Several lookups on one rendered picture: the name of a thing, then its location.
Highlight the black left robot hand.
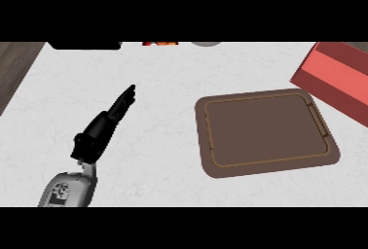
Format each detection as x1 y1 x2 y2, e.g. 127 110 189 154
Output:
69 84 137 164

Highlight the brown square tray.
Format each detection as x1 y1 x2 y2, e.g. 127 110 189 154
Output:
192 88 341 180

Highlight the red cardboard box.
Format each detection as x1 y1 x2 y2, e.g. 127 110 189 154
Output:
290 42 368 128

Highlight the black appliance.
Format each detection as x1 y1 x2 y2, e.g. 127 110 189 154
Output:
47 42 123 52

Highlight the red and orange object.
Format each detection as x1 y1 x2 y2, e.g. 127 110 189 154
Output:
140 42 180 47

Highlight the grey round object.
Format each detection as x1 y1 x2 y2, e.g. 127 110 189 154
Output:
189 42 225 48

